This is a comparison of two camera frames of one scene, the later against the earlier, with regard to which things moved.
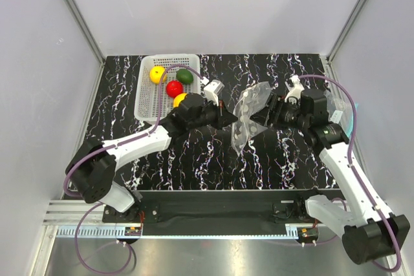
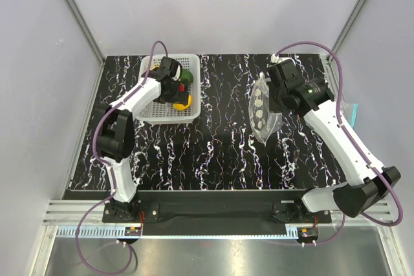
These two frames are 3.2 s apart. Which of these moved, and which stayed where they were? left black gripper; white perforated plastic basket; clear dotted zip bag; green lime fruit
Moved: clear dotted zip bag; left black gripper
Stayed: green lime fruit; white perforated plastic basket
